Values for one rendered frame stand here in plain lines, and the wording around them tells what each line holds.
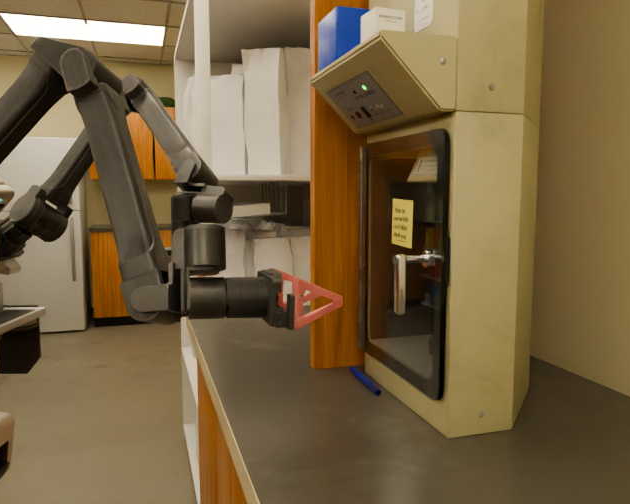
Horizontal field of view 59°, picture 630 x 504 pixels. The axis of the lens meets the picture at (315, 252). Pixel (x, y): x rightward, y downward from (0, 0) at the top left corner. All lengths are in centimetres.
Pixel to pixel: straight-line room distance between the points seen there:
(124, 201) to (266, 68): 129
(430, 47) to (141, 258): 48
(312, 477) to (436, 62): 57
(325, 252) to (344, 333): 17
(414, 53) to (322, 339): 61
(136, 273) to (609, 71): 93
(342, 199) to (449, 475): 58
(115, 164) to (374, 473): 56
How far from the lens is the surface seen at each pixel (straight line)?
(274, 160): 203
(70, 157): 148
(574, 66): 131
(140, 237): 81
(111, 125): 90
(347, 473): 77
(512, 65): 88
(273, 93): 203
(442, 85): 81
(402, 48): 79
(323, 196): 112
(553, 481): 81
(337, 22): 98
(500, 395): 91
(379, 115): 95
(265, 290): 77
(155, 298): 77
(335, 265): 114
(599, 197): 122
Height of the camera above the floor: 130
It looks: 6 degrees down
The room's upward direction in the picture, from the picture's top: straight up
